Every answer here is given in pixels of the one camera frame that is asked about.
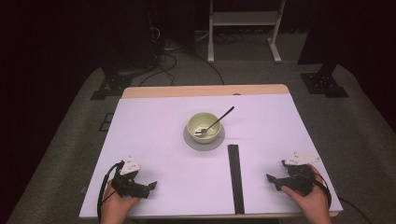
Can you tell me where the tangle of black cables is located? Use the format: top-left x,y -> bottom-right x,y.
214,31 -> 246,45

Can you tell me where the thin black cable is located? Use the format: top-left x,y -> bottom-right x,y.
337,196 -> 374,224

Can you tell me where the person's left hand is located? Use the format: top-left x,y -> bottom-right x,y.
101,181 -> 141,224

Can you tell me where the black tape square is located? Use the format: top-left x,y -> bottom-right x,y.
98,112 -> 115,133

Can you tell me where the black metal stand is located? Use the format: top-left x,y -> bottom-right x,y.
90,55 -> 157,101
297,0 -> 349,99

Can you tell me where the person's right hand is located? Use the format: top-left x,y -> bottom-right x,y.
281,163 -> 332,224

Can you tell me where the silver spoon with black handle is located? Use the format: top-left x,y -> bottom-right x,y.
194,105 -> 235,138

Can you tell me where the left hand-held gripper cable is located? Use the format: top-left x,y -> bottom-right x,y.
96,161 -> 125,224

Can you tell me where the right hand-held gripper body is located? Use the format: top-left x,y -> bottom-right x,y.
279,151 -> 321,196

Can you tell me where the grey round coaster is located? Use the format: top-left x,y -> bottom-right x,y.
182,124 -> 226,152

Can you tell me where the right hand-held gripper cable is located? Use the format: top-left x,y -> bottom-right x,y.
311,169 -> 332,217

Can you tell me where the row of black chopsticks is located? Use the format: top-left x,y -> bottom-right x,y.
227,144 -> 243,216

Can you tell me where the white metal stand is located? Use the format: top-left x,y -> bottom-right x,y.
207,0 -> 286,64

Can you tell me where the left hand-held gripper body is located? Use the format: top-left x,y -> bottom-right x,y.
111,156 -> 151,199

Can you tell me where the hand-held gripper cable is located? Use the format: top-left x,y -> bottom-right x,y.
96,161 -> 125,224
311,169 -> 332,217

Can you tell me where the pale green bowl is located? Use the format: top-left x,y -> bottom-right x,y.
187,111 -> 222,145

